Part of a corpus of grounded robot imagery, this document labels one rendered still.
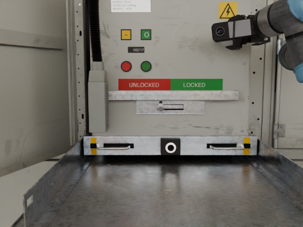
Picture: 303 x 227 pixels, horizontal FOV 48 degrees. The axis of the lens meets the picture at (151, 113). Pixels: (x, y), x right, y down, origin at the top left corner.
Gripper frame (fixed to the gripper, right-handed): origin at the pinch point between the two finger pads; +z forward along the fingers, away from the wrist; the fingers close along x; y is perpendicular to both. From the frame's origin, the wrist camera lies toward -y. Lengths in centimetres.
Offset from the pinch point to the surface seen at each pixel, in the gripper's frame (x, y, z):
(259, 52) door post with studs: -1.4, 24.2, 14.2
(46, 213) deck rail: -39, -52, -20
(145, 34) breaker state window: 3.0, -20.5, 8.1
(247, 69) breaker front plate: -9.2, 8.7, -0.2
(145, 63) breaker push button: -5.5, -20.9, 8.3
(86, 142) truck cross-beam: -29, -39, 17
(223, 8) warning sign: 9.1, 1.9, -0.1
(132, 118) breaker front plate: -22.1, -24.9, 12.6
